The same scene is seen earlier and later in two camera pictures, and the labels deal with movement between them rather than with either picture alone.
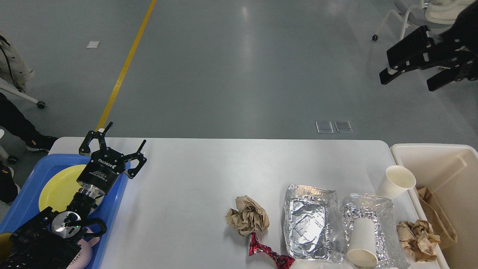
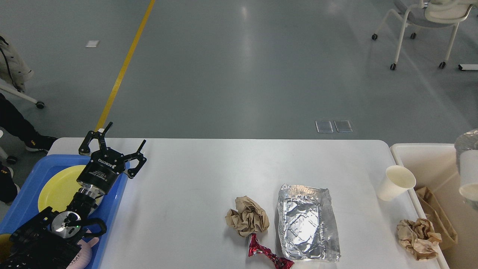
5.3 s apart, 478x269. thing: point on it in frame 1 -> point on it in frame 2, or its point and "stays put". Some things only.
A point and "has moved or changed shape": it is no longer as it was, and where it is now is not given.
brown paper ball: x=250 y=217 stays put
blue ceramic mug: x=5 y=252 stays put
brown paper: x=418 y=240 stays put
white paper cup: x=396 y=181 stays put
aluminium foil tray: x=313 y=225 has moved or changed shape
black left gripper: x=103 y=167 stays put
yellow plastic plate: x=59 y=186 stays put
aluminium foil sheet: x=391 y=252 -> x=467 y=141
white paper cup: x=362 y=252 -> x=468 y=174
